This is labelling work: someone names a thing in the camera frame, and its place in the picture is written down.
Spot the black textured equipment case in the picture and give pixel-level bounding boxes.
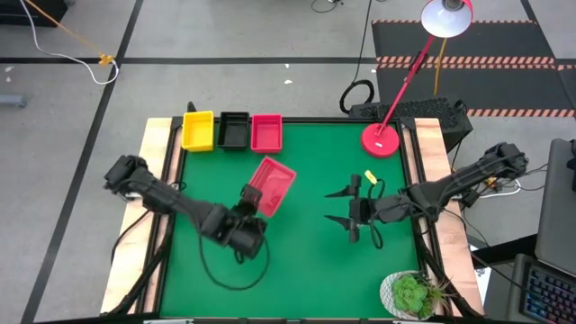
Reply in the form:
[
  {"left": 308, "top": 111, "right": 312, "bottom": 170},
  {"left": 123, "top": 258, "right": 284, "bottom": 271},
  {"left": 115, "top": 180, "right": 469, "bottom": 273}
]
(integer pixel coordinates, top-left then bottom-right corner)
[{"left": 348, "top": 96, "right": 474, "bottom": 153}]

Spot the gray laptop with lit keyboard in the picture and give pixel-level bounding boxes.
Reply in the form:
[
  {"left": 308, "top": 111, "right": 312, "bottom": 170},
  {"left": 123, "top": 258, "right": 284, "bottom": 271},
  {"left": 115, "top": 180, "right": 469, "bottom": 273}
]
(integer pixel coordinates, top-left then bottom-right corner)
[{"left": 506, "top": 137, "right": 576, "bottom": 324}]

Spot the wooden side board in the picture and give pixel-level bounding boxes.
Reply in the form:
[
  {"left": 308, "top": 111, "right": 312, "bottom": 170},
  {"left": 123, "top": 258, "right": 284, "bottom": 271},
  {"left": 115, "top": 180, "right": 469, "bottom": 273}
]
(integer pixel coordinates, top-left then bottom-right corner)
[
  {"left": 101, "top": 117, "right": 175, "bottom": 315},
  {"left": 413, "top": 117, "right": 486, "bottom": 316}
]

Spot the black floor box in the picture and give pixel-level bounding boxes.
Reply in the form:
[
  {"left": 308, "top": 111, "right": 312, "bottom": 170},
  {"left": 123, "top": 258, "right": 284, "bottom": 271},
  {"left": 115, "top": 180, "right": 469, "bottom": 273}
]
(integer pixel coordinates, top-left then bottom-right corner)
[{"left": 0, "top": 0, "right": 68, "bottom": 28}]

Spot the white floor cable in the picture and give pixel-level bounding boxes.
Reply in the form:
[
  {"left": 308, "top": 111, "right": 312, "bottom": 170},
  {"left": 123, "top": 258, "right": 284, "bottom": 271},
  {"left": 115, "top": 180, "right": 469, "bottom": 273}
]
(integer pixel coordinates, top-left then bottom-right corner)
[{"left": 17, "top": 0, "right": 121, "bottom": 86}]

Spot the white cable loop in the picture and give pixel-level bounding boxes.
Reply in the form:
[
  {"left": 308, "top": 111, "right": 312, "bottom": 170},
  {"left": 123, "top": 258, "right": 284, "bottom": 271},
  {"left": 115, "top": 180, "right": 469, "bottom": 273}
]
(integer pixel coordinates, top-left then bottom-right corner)
[{"left": 479, "top": 179, "right": 523, "bottom": 200}]

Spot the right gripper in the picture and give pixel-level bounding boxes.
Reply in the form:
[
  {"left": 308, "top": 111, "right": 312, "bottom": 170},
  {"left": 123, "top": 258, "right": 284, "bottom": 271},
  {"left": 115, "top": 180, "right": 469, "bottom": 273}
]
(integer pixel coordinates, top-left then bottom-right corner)
[{"left": 323, "top": 174, "right": 377, "bottom": 244}]

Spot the yellow hanging cable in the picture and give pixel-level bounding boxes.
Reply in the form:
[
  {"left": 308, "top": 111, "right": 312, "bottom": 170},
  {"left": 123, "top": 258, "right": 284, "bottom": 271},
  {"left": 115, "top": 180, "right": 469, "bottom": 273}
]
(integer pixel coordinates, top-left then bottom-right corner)
[{"left": 432, "top": 37, "right": 450, "bottom": 98}]

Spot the gray floor bracket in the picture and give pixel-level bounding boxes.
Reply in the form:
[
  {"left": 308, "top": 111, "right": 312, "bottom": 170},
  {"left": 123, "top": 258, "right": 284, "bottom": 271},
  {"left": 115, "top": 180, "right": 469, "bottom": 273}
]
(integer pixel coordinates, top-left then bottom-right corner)
[{"left": 0, "top": 93, "right": 34, "bottom": 110}]

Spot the black coiled cable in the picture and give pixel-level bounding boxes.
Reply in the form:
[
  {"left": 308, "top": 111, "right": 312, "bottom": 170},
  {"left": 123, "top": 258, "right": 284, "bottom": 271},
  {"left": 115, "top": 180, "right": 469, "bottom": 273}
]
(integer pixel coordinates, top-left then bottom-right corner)
[{"left": 337, "top": 0, "right": 376, "bottom": 116}]

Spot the succulent in white pot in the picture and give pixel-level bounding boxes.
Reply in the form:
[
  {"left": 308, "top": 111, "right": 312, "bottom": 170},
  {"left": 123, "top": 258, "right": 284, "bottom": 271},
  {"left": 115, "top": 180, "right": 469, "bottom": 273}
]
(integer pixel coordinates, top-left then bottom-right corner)
[{"left": 379, "top": 268, "right": 458, "bottom": 321}]

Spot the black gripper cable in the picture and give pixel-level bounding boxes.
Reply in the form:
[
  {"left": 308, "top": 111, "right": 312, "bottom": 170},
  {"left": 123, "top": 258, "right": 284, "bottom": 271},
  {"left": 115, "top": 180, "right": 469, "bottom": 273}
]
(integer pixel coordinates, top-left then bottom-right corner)
[{"left": 197, "top": 231, "right": 271, "bottom": 292}]

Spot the black mat with striped edges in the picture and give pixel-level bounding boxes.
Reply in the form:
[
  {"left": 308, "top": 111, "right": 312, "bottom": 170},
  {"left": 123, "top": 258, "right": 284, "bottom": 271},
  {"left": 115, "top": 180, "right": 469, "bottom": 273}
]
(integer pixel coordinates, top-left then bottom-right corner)
[{"left": 371, "top": 18, "right": 576, "bottom": 119}]

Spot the orange floor cable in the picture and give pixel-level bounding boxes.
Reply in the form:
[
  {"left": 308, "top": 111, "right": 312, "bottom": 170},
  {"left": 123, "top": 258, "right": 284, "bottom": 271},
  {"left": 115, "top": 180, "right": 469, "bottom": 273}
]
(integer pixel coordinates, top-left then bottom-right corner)
[{"left": 24, "top": 0, "right": 116, "bottom": 67}]

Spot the red desk lamp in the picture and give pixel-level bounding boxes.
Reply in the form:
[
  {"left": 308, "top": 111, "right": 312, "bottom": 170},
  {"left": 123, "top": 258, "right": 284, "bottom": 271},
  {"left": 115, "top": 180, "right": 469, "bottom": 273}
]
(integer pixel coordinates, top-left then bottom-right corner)
[{"left": 360, "top": 0, "right": 474, "bottom": 159}]

